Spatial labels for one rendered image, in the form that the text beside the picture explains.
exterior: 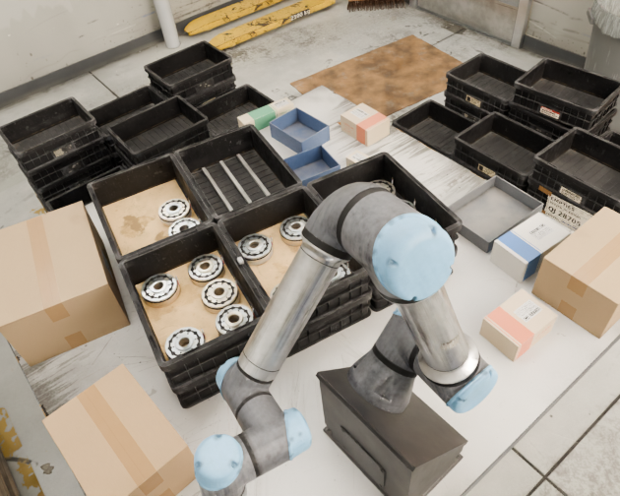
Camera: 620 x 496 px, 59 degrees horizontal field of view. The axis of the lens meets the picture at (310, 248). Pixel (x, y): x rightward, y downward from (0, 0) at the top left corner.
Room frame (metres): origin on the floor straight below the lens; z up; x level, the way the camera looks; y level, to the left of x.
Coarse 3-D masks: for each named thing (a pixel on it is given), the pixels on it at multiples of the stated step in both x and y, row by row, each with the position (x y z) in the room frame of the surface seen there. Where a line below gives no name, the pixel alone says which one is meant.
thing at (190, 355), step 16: (208, 224) 1.17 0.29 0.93; (176, 240) 1.12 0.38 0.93; (224, 240) 1.10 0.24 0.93; (240, 272) 0.97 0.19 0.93; (128, 288) 0.96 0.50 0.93; (256, 288) 0.91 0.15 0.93; (144, 320) 0.85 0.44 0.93; (256, 320) 0.81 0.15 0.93; (224, 336) 0.77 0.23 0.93; (240, 336) 0.78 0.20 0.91; (192, 352) 0.74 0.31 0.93; (208, 352) 0.75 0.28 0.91; (160, 368) 0.71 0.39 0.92
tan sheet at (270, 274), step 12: (276, 228) 1.22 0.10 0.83; (276, 240) 1.17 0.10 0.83; (276, 252) 1.12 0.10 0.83; (288, 252) 1.12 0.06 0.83; (264, 264) 1.08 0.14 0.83; (276, 264) 1.08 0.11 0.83; (288, 264) 1.07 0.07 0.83; (264, 276) 1.04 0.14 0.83; (276, 276) 1.03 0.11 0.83; (264, 288) 0.99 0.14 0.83
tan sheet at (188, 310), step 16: (176, 272) 1.09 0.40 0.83; (192, 288) 1.02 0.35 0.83; (144, 304) 0.98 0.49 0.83; (176, 304) 0.97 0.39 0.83; (192, 304) 0.96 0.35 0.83; (240, 304) 0.94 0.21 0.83; (160, 320) 0.92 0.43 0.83; (176, 320) 0.91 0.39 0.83; (192, 320) 0.91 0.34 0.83; (208, 320) 0.90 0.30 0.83; (160, 336) 0.87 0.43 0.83; (208, 336) 0.85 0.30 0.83
